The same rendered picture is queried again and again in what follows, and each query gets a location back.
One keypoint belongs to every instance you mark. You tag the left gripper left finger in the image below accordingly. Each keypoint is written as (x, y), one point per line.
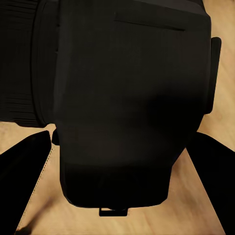
(20, 168)

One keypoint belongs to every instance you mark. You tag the digital camera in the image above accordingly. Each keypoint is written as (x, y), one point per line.
(126, 83)

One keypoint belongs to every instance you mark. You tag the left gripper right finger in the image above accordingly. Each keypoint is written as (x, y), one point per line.
(215, 165)

